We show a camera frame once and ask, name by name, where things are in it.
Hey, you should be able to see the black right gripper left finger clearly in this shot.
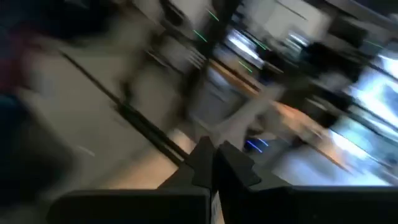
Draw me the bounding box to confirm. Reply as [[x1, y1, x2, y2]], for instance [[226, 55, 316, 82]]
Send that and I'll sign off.
[[46, 136, 217, 224]]

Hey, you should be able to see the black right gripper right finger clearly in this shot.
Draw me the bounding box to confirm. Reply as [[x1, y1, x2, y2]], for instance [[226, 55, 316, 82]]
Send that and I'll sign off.
[[216, 140, 398, 224]]

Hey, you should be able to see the black aluminium table frame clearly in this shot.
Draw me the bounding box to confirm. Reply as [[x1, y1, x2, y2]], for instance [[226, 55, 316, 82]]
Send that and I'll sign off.
[[60, 51, 190, 166]]

